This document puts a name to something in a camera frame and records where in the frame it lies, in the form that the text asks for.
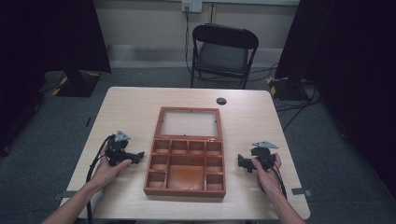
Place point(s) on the person's right hand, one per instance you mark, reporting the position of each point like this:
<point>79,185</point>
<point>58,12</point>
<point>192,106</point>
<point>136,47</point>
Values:
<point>268,180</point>

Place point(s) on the black stand base striped tape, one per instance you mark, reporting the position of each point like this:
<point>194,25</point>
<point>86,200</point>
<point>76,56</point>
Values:
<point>285,88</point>
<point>77,85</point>

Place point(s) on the white wall outlet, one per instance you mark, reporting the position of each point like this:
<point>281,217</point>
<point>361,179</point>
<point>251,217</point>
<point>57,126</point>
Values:
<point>192,6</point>

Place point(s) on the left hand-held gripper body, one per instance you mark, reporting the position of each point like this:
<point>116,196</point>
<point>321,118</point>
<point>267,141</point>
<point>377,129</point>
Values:
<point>115,149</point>

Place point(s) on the person's left hand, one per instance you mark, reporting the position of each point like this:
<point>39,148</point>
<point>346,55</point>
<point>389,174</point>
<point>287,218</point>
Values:
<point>107,171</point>

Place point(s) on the black curtain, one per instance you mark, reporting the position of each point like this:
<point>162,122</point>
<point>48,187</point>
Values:
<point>40,46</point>
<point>351,62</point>

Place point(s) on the black folding chair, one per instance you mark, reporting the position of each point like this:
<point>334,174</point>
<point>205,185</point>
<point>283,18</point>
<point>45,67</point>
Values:
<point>222,56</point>

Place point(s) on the wooden compartment box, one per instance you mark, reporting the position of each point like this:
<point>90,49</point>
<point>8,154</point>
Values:
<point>186,155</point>

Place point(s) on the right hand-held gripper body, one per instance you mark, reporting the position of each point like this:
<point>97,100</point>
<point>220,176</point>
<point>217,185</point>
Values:
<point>264,153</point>

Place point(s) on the grey tape strip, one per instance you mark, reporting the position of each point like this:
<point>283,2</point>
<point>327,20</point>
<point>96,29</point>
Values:
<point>67,195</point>
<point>301,192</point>

